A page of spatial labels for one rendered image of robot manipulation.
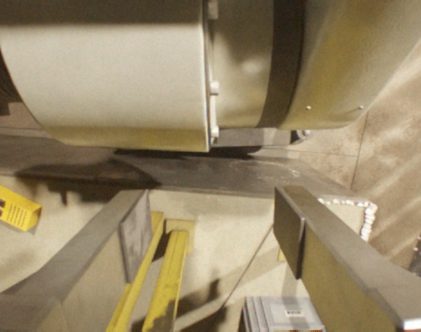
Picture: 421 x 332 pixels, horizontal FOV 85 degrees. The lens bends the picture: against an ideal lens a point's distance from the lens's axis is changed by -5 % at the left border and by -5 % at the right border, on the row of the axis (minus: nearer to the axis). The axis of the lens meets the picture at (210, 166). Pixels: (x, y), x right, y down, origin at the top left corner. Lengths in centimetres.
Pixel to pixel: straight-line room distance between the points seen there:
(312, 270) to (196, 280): 75
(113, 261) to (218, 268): 71
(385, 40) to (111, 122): 30
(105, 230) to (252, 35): 23
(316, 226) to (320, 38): 18
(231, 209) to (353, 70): 56
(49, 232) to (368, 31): 94
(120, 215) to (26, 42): 21
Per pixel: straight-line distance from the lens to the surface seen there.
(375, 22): 28
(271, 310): 92
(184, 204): 76
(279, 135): 113
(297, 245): 19
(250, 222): 79
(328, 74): 30
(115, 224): 18
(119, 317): 46
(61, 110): 33
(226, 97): 31
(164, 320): 52
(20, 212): 92
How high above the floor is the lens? 141
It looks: 76 degrees down
